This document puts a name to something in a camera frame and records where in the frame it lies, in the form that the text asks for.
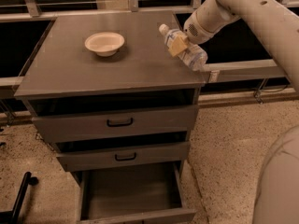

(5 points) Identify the grey open bottom drawer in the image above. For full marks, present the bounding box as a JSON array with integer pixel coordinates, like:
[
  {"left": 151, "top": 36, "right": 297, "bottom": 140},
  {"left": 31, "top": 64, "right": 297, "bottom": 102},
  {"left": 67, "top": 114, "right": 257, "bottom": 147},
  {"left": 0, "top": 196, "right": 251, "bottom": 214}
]
[{"left": 77, "top": 162, "right": 195, "bottom": 224}]

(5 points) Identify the white paper bowl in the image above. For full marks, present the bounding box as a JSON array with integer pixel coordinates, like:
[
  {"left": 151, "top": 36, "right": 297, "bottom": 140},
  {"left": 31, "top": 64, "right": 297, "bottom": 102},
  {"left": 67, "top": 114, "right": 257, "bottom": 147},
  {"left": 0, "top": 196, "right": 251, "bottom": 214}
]
[{"left": 84, "top": 32, "right": 125, "bottom": 57}]

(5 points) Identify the grey drawer cabinet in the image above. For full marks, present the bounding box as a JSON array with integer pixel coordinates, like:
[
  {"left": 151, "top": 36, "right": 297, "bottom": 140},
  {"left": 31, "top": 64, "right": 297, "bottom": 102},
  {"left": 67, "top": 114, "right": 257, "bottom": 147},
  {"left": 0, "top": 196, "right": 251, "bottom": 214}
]
[{"left": 13, "top": 10, "right": 206, "bottom": 185}]

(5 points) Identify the grey top drawer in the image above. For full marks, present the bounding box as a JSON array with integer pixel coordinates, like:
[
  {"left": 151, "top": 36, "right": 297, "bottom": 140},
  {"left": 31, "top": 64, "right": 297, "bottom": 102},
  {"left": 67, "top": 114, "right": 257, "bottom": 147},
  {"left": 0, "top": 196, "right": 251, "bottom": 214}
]
[{"left": 33, "top": 105, "right": 198, "bottom": 143}]

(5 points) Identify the grey middle drawer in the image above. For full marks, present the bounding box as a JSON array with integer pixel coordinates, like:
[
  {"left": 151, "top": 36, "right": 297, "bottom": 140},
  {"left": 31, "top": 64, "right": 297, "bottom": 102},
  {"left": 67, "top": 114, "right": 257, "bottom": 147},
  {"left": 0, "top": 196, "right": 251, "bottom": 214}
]
[{"left": 57, "top": 142, "right": 191, "bottom": 172}]

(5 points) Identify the metal railing frame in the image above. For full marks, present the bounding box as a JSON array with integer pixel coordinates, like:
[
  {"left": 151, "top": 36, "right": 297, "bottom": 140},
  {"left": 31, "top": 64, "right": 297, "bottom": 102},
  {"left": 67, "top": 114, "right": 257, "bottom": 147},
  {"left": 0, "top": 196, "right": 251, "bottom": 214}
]
[{"left": 1, "top": 0, "right": 298, "bottom": 116}]

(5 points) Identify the clear plastic water bottle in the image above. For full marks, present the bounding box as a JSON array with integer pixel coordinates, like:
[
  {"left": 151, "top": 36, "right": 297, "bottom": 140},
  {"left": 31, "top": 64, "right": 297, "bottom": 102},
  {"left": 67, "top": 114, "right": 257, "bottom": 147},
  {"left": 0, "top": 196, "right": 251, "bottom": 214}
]
[{"left": 159, "top": 24, "right": 207, "bottom": 71}]

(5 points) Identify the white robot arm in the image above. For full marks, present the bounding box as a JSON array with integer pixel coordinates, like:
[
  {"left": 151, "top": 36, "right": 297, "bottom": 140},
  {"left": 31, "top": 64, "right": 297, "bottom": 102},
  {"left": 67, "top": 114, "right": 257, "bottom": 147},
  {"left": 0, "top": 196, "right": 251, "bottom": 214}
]
[{"left": 159, "top": 0, "right": 299, "bottom": 224}]

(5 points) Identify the black metal stand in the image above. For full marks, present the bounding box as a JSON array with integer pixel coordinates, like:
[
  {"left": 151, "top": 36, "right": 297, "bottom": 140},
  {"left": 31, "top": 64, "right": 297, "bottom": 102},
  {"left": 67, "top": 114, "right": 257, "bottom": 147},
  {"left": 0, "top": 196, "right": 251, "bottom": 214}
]
[{"left": 0, "top": 172, "right": 38, "bottom": 224}]

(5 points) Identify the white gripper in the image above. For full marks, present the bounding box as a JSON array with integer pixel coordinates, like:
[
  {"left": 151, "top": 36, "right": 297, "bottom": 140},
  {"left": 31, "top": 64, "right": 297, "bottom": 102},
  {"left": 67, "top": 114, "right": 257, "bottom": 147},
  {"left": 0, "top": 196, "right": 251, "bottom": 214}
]
[{"left": 167, "top": 12, "right": 214, "bottom": 57}]

